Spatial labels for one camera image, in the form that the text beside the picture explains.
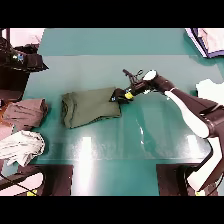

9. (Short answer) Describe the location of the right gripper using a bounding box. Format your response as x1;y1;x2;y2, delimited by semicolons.
109;86;135;104

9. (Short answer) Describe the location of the green T-shirt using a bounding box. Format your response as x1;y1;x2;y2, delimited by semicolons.
60;86;123;130

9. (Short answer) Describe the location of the white garment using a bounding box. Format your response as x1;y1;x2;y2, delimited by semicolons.
195;78;224;105
0;129;46;168

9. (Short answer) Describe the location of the brown garment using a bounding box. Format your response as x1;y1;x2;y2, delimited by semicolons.
2;97;50;131

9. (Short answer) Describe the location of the pale pink garment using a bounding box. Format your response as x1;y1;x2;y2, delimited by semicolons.
199;27;224;54

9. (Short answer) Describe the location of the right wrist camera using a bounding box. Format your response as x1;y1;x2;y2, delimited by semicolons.
122;68;145;88

